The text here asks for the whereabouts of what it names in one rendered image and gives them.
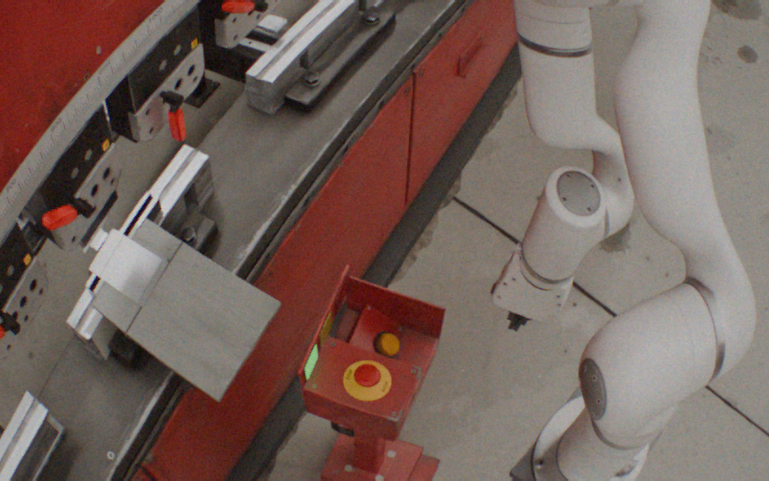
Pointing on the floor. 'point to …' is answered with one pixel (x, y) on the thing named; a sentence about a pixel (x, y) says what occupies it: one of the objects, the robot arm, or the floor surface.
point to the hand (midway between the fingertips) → (518, 315)
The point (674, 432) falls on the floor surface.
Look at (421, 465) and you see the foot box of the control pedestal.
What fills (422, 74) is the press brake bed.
